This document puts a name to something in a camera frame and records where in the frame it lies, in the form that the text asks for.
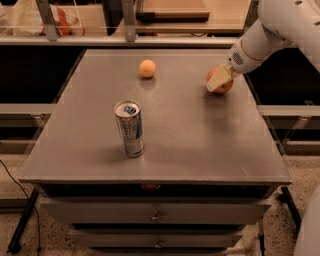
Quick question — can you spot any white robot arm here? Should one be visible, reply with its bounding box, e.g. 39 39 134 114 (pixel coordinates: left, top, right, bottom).
206 0 320 92

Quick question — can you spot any silver blue redbull can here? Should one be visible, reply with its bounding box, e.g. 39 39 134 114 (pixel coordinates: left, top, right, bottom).
114 100 144 158

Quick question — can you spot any grey drawer cabinet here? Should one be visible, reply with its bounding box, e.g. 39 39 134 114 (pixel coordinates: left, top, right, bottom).
22 49 290 256

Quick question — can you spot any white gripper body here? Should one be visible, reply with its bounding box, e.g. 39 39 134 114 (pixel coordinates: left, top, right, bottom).
227 39 264 74

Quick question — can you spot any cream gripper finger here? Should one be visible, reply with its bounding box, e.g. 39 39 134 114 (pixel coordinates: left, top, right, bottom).
206 64 233 92

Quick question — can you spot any red object inside cabinet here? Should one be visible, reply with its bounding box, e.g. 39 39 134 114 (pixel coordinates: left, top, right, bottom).
141 184 161 191

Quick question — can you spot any orange white plastic bag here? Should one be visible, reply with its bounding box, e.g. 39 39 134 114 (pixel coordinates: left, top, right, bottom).
50 5 85 36

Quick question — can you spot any red apple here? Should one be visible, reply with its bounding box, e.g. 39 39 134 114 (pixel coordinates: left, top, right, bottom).
206 68 233 95

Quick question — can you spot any black cable on floor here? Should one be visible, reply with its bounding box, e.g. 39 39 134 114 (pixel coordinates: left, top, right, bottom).
0 159 43 256

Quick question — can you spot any upper drawer with knob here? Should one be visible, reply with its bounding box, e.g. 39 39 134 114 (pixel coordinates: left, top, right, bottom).
41 198 270 225

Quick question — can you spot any orange fruit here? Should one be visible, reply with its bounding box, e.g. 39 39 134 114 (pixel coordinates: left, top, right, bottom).
139 60 156 78

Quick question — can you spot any drawer with knob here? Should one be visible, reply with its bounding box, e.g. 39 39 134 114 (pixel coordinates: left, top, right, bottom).
41 198 270 225
70 230 242 249

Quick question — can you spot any lower drawer with knob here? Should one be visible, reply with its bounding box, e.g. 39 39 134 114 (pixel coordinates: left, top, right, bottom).
70 230 242 249

